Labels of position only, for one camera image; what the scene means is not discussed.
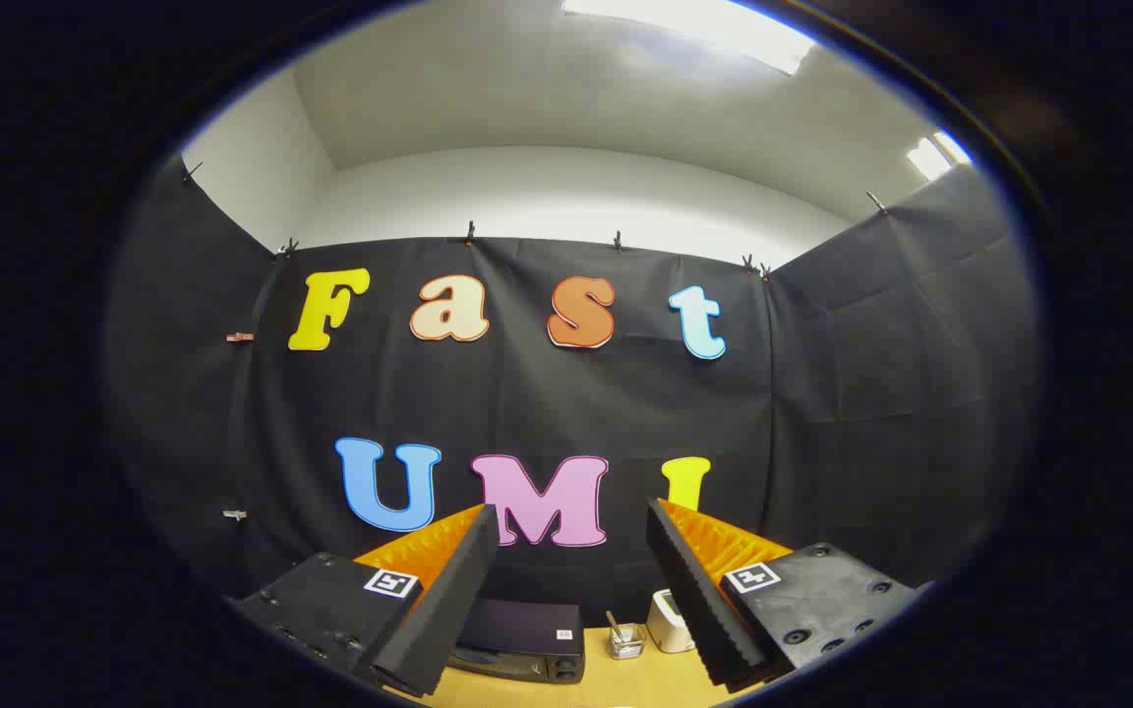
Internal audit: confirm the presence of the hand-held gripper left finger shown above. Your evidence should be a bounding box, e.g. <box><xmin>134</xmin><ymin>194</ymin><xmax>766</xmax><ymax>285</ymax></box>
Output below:
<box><xmin>230</xmin><ymin>503</ymin><xmax>501</xmax><ymax>701</ymax></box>

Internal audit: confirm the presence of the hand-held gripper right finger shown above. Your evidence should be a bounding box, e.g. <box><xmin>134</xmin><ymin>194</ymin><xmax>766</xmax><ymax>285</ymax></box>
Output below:
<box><xmin>645</xmin><ymin>498</ymin><xmax>924</xmax><ymax>689</ymax></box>

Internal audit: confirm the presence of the row of black cloth clips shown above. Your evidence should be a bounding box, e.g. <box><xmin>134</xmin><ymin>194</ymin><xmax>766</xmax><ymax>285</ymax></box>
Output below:
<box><xmin>181</xmin><ymin>160</ymin><xmax>890</xmax><ymax>281</ymax></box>

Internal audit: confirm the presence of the black toaster oven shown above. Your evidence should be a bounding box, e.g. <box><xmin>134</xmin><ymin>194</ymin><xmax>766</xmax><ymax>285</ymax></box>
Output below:
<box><xmin>447</xmin><ymin>597</ymin><xmax>587</xmax><ymax>685</ymax></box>

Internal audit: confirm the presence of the small ceiling light panel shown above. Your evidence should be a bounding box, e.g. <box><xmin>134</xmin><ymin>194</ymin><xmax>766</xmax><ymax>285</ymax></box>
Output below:
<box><xmin>906</xmin><ymin>131</ymin><xmax>974</xmax><ymax>182</ymax></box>

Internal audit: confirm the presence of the large ceiling light panel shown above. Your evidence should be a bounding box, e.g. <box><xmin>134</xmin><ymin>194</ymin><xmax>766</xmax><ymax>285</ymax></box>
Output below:
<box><xmin>562</xmin><ymin>0</ymin><xmax>816</xmax><ymax>77</ymax></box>

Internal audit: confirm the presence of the white toaster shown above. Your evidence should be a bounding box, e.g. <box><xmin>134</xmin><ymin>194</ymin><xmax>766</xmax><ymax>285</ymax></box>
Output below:
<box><xmin>646</xmin><ymin>588</ymin><xmax>697</xmax><ymax>654</ymax></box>

